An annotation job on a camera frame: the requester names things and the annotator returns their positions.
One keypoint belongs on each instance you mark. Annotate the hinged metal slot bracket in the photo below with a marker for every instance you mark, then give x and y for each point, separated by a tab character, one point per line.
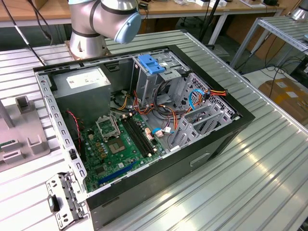
62	187

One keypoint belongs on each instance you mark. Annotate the green motherboard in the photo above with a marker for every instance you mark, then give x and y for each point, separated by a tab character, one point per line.
130	149

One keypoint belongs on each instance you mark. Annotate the wooden desk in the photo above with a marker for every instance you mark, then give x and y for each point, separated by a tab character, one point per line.
168	9

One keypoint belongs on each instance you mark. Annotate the black RAM slot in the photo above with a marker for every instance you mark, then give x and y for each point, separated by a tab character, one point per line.
141	134
135	137

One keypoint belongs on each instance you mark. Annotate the metal slat side table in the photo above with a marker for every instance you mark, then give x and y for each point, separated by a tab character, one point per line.
284	29

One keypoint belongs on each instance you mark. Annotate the green RAM stick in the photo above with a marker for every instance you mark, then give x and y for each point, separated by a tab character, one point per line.
6	144

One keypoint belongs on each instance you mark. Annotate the grey power supply unit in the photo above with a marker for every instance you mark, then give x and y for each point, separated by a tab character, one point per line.
81	96

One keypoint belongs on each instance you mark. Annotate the black case fan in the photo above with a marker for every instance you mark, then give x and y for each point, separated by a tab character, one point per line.
72	134

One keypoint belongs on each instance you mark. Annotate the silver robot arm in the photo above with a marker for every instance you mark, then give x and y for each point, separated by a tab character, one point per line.
108	14

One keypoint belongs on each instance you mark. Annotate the metal disk bay cage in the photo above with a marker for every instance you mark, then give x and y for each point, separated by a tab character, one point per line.
211	120

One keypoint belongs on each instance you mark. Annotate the CPU socket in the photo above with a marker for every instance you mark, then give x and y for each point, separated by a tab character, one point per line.
116	146

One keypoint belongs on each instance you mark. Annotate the brown cardboard box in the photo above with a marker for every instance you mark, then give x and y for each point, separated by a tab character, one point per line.
284	96

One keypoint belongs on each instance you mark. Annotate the black tripod stand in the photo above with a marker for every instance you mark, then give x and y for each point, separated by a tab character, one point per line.
211	14

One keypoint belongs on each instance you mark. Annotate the grey parts rack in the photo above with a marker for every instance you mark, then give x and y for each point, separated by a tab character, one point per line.
26	130

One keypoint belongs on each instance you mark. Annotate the blue expansion slot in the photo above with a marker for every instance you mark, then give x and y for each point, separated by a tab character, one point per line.
115	173

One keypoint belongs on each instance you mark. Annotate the metal optical drive cage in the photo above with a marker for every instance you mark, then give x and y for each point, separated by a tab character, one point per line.
144	84

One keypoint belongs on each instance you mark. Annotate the black open PC case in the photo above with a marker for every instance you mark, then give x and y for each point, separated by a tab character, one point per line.
168	173

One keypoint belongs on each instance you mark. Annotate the blue plastic drive latch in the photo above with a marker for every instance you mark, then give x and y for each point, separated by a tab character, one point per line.
150	63

